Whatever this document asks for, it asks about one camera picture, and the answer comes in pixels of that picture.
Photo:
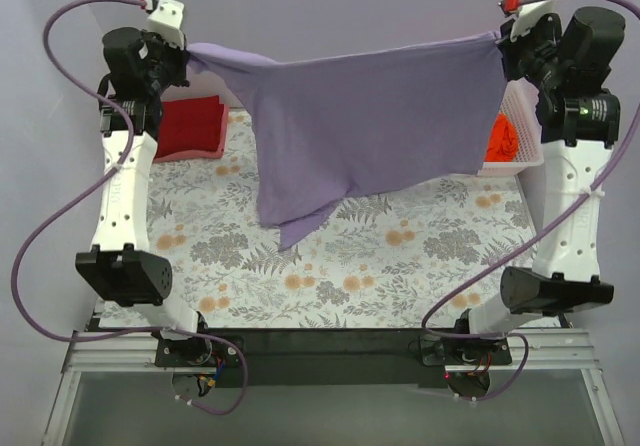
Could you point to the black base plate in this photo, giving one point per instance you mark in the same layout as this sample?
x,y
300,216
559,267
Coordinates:
x,y
305,357

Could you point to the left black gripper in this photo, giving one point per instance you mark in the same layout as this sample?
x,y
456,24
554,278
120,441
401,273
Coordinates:
x,y
170,66

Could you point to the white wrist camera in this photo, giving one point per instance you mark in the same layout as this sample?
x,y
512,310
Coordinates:
x,y
524,15
165,18

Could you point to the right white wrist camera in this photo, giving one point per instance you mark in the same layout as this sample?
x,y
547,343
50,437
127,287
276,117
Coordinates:
x,y
524,15

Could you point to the purple t shirt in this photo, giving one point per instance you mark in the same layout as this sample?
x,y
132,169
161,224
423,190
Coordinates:
x,y
359,125

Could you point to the floral table mat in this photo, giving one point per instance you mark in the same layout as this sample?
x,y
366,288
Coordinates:
x,y
427,252

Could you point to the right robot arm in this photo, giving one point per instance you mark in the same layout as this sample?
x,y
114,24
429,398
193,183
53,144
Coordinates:
x,y
579,122

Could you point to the orange t shirt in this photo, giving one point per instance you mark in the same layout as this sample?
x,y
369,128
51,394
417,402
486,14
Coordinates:
x,y
503,143

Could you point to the folded red t shirt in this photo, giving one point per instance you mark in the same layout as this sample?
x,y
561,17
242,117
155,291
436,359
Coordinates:
x,y
185,106

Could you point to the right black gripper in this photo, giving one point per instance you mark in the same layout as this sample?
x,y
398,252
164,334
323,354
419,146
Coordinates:
x,y
523,46

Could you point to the aluminium frame rail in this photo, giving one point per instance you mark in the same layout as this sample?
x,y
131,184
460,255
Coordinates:
x,y
553,349

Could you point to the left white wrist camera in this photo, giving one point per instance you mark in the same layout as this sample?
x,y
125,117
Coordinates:
x,y
165,18

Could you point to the white plastic basket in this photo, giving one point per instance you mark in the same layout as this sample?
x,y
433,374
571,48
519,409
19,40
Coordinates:
x,y
518,105

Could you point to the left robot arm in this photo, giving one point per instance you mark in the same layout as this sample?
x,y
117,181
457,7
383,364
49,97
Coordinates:
x,y
119,265

